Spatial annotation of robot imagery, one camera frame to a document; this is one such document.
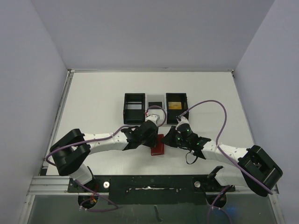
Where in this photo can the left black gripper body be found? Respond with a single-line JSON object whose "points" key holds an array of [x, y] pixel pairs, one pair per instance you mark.
{"points": [[144, 141]]}

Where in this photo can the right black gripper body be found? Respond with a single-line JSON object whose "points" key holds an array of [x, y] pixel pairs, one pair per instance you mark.
{"points": [[173, 136]]}

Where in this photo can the red leather card holder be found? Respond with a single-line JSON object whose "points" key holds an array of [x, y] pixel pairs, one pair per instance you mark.
{"points": [[159, 148]]}

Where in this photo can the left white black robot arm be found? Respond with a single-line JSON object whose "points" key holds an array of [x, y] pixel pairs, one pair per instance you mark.
{"points": [[70, 152]]}

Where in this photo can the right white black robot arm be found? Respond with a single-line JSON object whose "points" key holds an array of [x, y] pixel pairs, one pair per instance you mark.
{"points": [[256, 169]]}

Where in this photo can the gold VIP card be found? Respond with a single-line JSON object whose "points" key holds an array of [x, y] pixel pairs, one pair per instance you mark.
{"points": [[174, 105]]}

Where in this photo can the black card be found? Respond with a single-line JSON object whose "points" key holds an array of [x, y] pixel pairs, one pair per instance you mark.
{"points": [[160, 104]]}

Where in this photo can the left black bin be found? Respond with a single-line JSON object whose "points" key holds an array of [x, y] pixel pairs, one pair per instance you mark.
{"points": [[134, 108]]}

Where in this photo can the black bin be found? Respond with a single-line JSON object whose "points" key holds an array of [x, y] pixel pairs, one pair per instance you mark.
{"points": [[134, 108], [172, 114]]}

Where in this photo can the right black bin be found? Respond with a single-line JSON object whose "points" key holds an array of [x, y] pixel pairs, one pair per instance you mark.
{"points": [[172, 114]]}

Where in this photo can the white middle bin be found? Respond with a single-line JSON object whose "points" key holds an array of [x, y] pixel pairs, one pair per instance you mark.
{"points": [[155, 108]]}

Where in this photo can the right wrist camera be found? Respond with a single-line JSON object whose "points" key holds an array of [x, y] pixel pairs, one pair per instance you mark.
{"points": [[181, 120]]}

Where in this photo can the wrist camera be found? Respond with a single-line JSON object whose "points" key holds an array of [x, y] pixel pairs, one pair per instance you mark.
{"points": [[181, 120], [153, 118]]}

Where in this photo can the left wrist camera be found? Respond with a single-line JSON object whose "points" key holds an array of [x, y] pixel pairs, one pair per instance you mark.
{"points": [[153, 118]]}

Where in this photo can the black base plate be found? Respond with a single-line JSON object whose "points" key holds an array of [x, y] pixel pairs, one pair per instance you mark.
{"points": [[152, 189]]}

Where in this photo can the aluminium left rail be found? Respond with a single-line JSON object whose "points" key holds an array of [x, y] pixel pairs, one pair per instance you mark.
{"points": [[60, 110]]}

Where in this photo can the aluminium rail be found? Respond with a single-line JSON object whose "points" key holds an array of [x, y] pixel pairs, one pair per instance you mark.
{"points": [[48, 185], [60, 110]]}

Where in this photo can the aluminium front rail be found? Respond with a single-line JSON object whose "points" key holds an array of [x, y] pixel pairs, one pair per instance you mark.
{"points": [[48, 185]]}

